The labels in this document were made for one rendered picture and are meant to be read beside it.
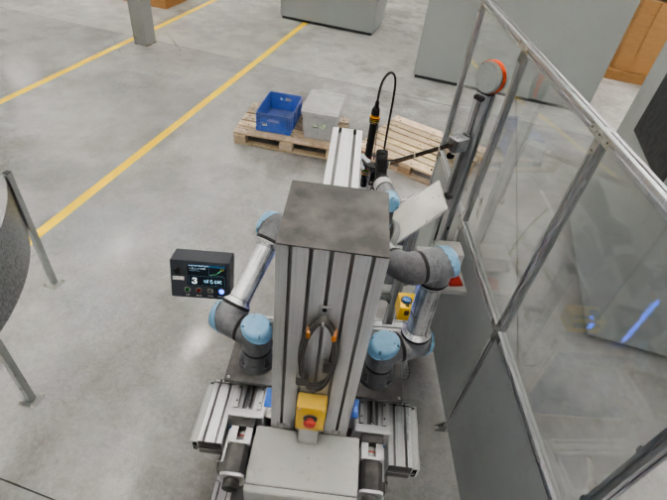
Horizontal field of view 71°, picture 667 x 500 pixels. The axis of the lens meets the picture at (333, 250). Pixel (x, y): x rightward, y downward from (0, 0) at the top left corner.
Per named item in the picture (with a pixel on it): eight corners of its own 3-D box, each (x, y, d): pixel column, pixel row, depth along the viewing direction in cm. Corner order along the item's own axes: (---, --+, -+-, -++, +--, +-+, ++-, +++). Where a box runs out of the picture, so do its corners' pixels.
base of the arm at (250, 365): (272, 377, 187) (272, 363, 181) (234, 372, 187) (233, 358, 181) (278, 346, 199) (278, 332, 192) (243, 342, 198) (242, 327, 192)
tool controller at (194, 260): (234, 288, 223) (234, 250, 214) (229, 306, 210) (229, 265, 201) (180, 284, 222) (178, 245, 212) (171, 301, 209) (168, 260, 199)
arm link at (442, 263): (386, 345, 192) (412, 243, 158) (418, 337, 197) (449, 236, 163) (400, 369, 184) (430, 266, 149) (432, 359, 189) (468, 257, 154)
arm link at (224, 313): (230, 341, 177) (295, 216, 186) (200, 323, 182) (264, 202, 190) (242, 343, 189) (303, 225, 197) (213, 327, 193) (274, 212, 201)
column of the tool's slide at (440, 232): (410, 316, 356) (483, 88, 237) (417, 323, 352) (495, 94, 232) (404, 319, 354) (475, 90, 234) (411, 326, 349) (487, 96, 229)
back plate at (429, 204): (345, 233, 293) (344, 231, 293) (436, 167, 261) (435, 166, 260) (347, 295, 254) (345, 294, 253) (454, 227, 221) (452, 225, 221)
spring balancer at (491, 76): (478, 85, 239) (469, 87, 236) (488, 54, 229) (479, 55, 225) (502, 97, 230) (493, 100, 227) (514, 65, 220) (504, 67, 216)
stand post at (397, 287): (382, 344, 334) (418, 218, 257) (383, 355, 327) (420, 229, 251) (376, 344, 334) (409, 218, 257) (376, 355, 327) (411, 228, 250)
